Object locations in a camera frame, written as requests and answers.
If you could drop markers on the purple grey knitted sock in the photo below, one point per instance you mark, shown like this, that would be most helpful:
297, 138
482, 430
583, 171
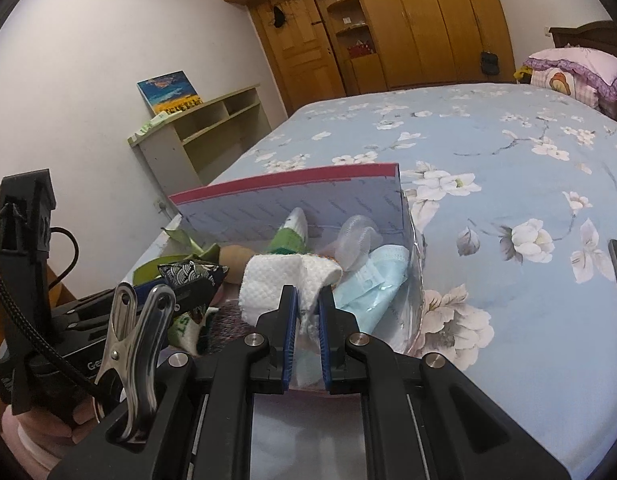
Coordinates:
228, 325

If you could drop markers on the light blue plastic packet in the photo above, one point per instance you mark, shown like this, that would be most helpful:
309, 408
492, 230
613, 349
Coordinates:
376, 280

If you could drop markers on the dark blue wave-pattern pouch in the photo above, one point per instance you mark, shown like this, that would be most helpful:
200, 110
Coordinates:
193, 271

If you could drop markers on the blue floral bed sheet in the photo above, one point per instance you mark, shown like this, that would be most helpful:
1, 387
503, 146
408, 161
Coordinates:
488, 170

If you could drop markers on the green white packet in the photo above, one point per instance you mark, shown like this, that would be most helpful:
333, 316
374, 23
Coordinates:
151, 125

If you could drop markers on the clear plastic bag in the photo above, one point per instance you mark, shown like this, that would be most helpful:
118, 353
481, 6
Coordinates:
356, 240

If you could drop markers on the red shelf ornament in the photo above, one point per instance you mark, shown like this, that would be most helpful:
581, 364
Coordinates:
359, 51

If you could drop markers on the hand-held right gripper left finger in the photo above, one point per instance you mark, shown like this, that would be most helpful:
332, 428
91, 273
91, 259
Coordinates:
289, 330

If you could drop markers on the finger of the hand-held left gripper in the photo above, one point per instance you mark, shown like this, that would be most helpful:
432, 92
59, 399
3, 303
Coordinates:
196, 294

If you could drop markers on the tan makeup sponge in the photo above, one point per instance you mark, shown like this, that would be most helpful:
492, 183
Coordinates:
237, 260

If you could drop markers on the blue yellow painting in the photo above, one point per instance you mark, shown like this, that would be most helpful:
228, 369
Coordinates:
168, 92

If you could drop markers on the pink ruffled pillow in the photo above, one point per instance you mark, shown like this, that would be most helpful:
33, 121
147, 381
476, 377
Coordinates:
583, 67

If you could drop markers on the metal spring clip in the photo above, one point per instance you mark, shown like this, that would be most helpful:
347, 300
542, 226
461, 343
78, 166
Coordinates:
133, 350

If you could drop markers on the orange wooden nightstand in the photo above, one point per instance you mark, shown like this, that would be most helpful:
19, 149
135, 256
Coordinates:
56, 285

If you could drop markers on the black hanging bag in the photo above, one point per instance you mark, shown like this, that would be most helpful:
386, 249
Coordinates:
489, 64

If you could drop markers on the black door hanging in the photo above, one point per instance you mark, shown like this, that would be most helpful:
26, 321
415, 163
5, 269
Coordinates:
278, 16

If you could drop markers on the green white tube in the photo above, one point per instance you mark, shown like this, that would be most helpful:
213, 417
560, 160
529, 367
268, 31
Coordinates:
287, 240

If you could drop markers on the person's left hand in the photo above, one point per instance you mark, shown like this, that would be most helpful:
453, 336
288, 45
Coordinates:
81, 420

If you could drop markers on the person's left forearm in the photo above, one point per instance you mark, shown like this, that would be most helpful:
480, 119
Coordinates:
28, 440

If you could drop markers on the beige shelf desk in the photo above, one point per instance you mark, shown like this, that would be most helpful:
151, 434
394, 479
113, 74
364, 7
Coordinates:
163, 160

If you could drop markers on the red cardboard box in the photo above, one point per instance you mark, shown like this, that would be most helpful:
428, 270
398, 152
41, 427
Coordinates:
288, 205

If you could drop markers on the green white rolled sock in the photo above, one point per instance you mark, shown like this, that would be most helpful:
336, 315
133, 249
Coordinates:
188, 332

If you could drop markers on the yellow black cloth item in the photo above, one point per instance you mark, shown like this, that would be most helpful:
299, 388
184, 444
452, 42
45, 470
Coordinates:
522, 75

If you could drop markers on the white textured cloth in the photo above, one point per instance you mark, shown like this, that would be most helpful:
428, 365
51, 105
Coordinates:
273, 280

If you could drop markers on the green cloth strip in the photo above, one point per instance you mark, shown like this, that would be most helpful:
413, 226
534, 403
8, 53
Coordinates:
181, 242

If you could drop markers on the white wall outlet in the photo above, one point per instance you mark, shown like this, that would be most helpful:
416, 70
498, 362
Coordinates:
161, 206

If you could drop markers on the wooden wardrobe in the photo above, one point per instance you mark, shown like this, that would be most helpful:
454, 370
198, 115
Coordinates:
428, 25

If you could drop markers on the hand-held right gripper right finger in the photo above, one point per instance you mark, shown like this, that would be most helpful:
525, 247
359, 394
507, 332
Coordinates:
326, 332

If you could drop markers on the dark wooden headboard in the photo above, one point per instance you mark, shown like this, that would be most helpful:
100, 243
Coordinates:
588, 34

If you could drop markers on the wooden door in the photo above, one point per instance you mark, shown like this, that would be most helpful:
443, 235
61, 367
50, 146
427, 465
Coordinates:
303, 60

